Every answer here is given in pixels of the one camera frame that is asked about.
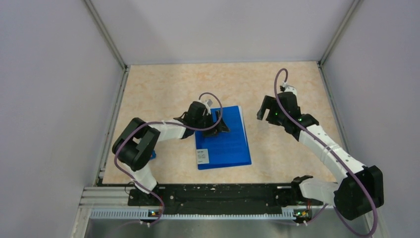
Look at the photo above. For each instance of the blue plastic folder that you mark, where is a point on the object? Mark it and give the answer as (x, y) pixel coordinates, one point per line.
(226, 149)

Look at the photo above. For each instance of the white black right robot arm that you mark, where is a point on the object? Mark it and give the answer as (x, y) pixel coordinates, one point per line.
(358, 189)

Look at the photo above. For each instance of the white printed paper files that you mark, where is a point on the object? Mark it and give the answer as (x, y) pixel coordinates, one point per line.
(242, 119)

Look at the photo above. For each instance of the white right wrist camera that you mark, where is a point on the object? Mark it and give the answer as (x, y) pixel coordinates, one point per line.
(289, 88)

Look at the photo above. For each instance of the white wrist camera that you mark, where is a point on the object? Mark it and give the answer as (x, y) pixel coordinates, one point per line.
(289, 88)
(208, 103)

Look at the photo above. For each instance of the aluminium frame rail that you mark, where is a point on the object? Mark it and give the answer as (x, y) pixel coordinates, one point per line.
(179, 197)

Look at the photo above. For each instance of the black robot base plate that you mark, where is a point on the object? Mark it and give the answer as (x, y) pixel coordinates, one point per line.
(241, 210)

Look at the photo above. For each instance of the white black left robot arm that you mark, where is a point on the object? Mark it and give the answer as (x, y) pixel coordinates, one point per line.
(134, 147)

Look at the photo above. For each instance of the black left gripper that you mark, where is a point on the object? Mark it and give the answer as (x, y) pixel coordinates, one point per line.
(221, 127)

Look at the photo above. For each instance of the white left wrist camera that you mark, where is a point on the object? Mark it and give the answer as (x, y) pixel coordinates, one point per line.
(208, 103)

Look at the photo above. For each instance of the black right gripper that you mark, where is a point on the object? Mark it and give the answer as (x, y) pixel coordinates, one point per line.
(270, 102)

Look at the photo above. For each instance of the white slotted cable duct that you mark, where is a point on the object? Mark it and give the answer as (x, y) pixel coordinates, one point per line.
(146, 214)

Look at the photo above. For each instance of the blue orange stapler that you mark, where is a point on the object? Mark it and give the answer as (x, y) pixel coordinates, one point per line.
(153, 155)

